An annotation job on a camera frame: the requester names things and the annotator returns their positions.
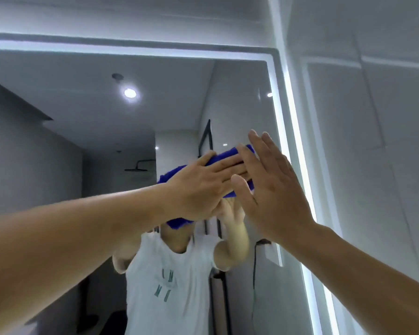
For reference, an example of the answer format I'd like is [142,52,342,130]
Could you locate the person's right hand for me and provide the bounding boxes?
[230,129,318,245]

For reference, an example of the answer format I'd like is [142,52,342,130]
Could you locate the person's left hand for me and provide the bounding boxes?
[159,150,251,222]

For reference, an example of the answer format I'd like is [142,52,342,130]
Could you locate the blue cleaning cloth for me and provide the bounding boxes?
[157,144,256,230]

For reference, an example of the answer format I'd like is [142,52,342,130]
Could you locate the person's right forearm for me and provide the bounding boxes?
[282,221,419,335]

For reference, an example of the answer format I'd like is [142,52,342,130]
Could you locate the person's left forearm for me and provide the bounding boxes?
[0,183,168,335]

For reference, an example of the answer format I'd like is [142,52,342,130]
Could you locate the wall mirror with lit frame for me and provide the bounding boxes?
[0,37,340,335]

